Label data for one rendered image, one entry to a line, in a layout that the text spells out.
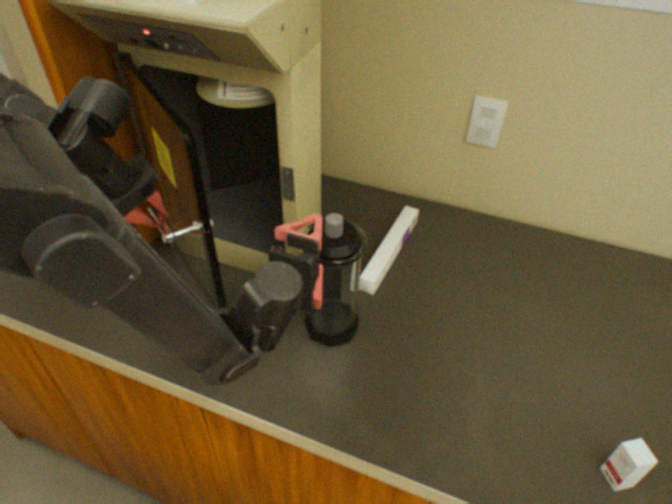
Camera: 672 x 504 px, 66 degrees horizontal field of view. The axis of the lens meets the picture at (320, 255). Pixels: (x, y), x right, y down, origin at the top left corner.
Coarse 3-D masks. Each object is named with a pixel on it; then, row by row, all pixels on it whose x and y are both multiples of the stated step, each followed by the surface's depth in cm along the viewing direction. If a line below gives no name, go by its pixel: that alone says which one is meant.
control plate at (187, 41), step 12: (96, 24) 75; (108, 24) 73; (120, 24) 72; (132, 24) 70; (120, 36) 78; (132, 36) 76; (144, 36) 74; (156, 36) 73; (168, 36) 71; (180, 36) 70; (192, 36) 68; (156, 48) 78; (168, 48) 77; (192, 48) 73; (204, 48) 72; (216, 60) 76
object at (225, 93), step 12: (204, 84) 88; (216, 84) 86; (228, 84) 85; (240, 84) 85; (204, 96) 88; (216, 96) 86; (228, 96) 86; (240, 96) 86; (252, 96) 86; (264, 96) 86
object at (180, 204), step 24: (144, 96) 79; (144, 120) 86; (168, 120) 71; (144, 144) 94; (168, 144) 76; (192, 168) 70; (168, 192) 91; (192, 192) 74; (192, 216) 81; (192, 240) 88; (192, 264) 97; (216, 288) 86
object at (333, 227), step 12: (336, 216) 82; (312, 228) 85; (324, 228) 85; (336, 228) 82; (348, 228) 85; (324, 240) 83; (336, 240) 83; (348, 240) 83; (360, 240) 84; (324, 252) 82; (336, 252) 82; (348, 252) 82
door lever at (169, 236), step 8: (152, 208) 84; (152, 216) 83; (160, 216) 83; (160, 224) 81; (168, 224) 82; (192, 224) 81; (160, 232) 82; (168, 232) 80; (176, 232) 80; (184, 232) 81; (192, 232) 82; (168, 240) 80
